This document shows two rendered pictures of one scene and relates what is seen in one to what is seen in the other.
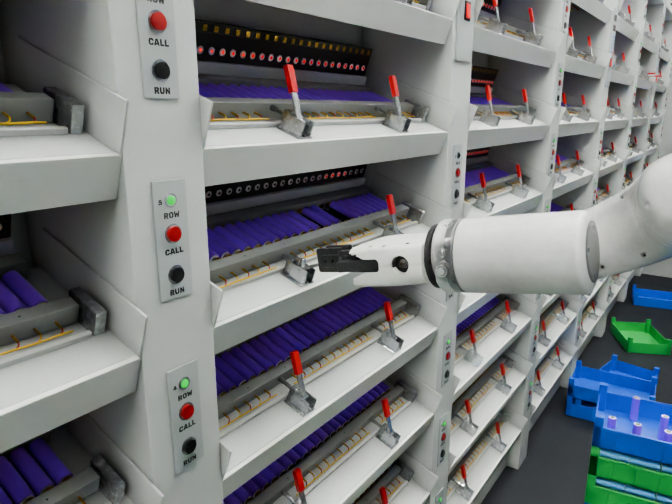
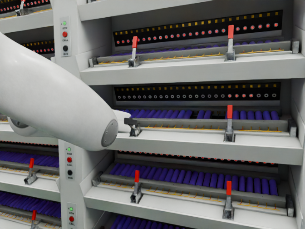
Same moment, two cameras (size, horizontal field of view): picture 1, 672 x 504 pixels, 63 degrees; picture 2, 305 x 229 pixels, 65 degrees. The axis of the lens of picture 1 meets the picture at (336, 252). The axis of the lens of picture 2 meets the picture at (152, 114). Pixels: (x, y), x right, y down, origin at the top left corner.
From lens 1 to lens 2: 90 cm
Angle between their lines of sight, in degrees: 76
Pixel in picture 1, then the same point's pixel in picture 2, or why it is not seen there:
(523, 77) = not seen: outside the picture
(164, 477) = (62, 177)
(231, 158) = (91, 75)
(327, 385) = (159, 201)
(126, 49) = (57, 44)
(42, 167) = not seen: hidden behind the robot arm
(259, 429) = (113, 194)
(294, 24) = (217, 13)
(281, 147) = (114, 71)
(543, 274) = not seen: hidden behind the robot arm
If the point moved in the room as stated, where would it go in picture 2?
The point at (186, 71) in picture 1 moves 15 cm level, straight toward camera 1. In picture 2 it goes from (74, 47) to (18, 42)
